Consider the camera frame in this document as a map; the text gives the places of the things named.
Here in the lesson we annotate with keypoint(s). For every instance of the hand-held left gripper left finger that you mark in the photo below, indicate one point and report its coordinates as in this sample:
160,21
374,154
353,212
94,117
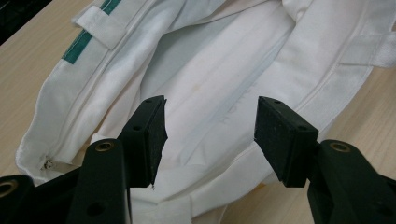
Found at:
143,149

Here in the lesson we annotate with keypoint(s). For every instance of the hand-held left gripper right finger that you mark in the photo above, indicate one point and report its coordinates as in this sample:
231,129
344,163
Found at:
286,149

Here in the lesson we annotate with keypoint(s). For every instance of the white green orange tote bag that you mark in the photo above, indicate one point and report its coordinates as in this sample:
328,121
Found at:
218,62

